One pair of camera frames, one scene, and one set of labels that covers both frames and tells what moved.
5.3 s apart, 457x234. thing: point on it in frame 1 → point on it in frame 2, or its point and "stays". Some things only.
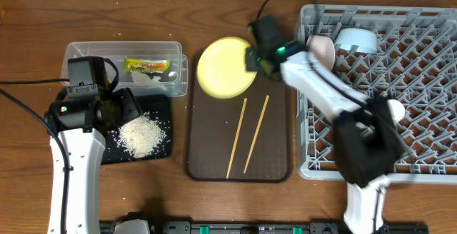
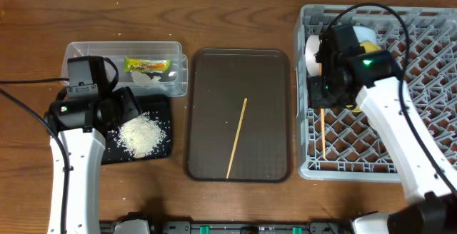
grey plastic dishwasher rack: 415,63 stays
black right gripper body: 255,57 → 323,95
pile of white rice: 141,135 stays
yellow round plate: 221,68 → 368,46
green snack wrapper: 146,65 stays
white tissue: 143,79 stays
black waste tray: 160,104 stays
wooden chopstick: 257,132 → 322,111
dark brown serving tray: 245,139 stays
